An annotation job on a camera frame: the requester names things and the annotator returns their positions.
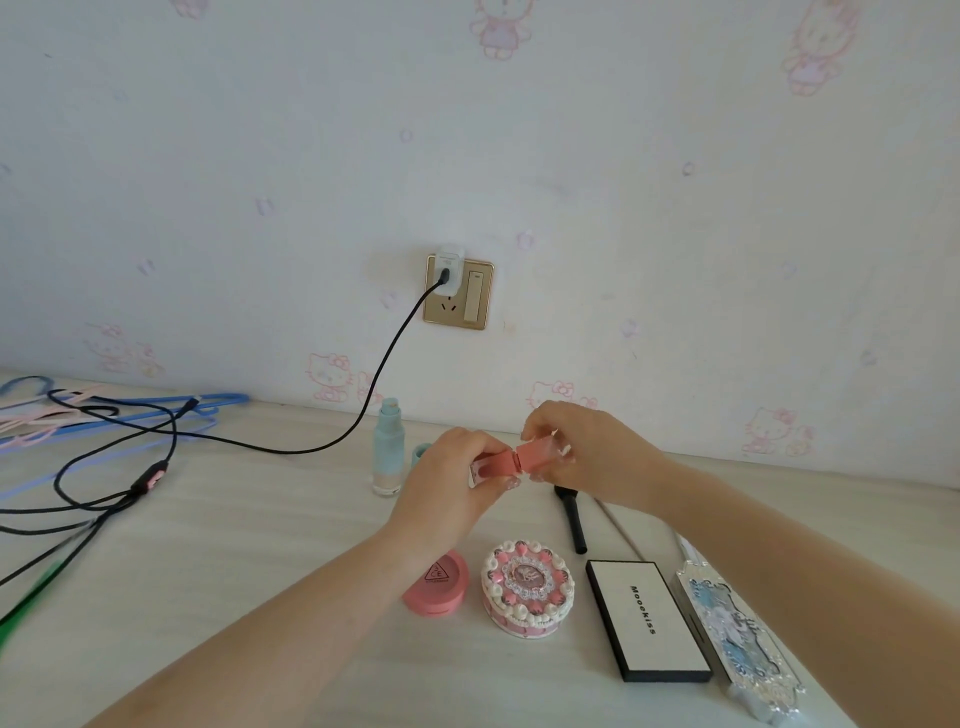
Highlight person's left hand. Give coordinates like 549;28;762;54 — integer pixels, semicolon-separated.
386;427;523;556

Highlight person's right hand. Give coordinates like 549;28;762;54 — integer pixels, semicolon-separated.
521;399;673;515

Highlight pink lip gloss bottle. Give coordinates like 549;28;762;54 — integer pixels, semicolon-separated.
468;448;520;490

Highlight light blue spray bottle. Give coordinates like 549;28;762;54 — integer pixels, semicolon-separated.
372;397;406;498

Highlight black makeup brush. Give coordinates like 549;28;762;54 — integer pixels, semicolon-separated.
553;483;589;556

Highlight cake-shaped pink round compact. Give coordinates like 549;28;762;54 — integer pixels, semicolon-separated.
479;538;577;640

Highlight white silver mascara pen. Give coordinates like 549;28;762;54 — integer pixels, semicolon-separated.
672;532;710;571

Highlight black white Mooekiss palette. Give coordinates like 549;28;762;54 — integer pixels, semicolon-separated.
584;558;714;684

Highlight ornate silver blue palette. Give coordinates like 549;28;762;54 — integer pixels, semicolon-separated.
674;558;808;725

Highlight person's right forearm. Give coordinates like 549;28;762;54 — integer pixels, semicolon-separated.
652;457;960;728

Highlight person's left forearm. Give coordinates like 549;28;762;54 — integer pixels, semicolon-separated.
86;524;466;728

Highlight white plug adapter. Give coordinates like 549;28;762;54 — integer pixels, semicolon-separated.
433;243;466;298

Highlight pink clothes hangers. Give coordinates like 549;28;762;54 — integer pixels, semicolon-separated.
0;386;106;451

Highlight black power cable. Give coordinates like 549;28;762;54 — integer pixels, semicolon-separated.
48;268;453;457

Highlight gold wall socket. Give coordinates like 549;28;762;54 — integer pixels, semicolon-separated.
422;253;495;332

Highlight green cable tie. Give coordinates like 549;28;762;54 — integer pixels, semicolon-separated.
0;562;61;654

